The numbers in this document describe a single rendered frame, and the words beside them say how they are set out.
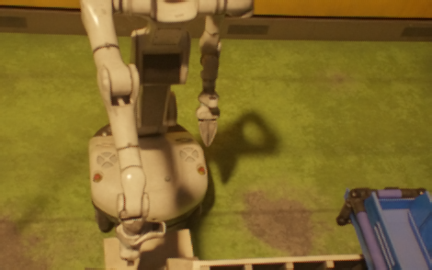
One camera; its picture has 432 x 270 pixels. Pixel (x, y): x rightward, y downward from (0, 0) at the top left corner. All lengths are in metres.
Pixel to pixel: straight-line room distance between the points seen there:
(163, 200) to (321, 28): 1.83
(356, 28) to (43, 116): 2.08
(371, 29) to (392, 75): 0.34
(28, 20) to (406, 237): 2.65
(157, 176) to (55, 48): 1.28
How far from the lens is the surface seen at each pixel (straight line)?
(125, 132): 1.58
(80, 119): 3.38
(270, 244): 3.06
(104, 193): 2.71
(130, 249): 1.75
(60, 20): 3.75
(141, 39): 2.09
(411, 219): 1.87
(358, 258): 1.99
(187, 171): 2.76
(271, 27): 3.89
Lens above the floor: 2.67
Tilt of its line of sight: 53 degrees down
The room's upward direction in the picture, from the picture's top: 13 degrees clockwise
